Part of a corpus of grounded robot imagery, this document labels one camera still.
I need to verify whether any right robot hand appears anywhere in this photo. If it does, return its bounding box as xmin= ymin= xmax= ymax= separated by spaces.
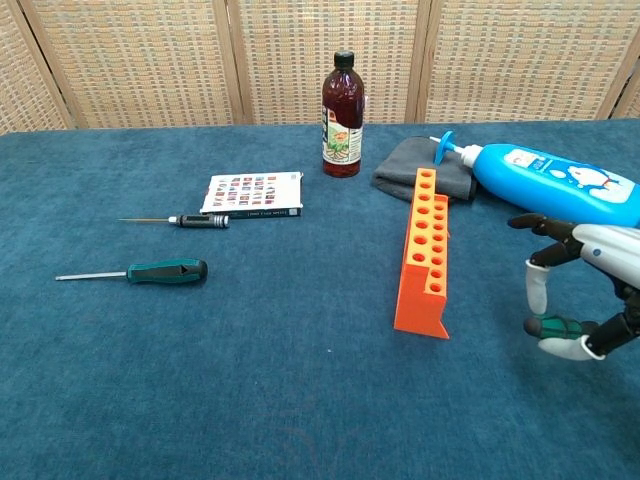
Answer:
xmin=507 ymin=213 xmax=640 ymax=362

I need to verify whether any small green-black screwdriver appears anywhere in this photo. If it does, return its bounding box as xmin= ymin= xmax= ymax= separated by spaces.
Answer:
xmin=523 ymin=313 xmax=600 ymax=342

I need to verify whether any black precision screwdriver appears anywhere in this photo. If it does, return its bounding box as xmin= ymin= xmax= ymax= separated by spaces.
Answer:
xmin=118 ymin=213 xmax=231 ymax=230

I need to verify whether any large green-black screwdriver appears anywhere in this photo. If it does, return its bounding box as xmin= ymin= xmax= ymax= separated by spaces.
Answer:
xmin=55 ymin=258 xmax=209 ymax=287

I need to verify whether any blue detergent pump bottle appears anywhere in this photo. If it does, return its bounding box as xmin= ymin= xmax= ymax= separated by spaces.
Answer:
xmin=429 ymin=130 xmax=640 ymax=230

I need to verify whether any orange tool rack with holes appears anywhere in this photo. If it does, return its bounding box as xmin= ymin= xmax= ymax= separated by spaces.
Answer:
xmin=393 ymin=167 xmax=452 ymax=340

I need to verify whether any grey folded cloth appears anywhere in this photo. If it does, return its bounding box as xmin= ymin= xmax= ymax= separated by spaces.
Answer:
xmin=370 ymin=136 xmax=479 ymax=203

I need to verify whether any dark brown labelled bottle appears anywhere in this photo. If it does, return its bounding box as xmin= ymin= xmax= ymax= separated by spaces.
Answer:
xmin=321 ymin=50 xmax=365 ymax=179

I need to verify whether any white book with picture grid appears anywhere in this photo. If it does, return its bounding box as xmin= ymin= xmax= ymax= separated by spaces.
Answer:
xmin=199 ymin=171 xmax=305 ymax=220

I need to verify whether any blue carpet table cover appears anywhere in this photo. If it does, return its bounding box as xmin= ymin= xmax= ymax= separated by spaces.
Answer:
xmin=0 ymin=118 xmax=640 ymax=480

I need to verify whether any woven bamboo folding screen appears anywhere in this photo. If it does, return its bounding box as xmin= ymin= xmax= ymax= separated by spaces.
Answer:
xmin=0 ymin=0 xmax=640 ymax=135

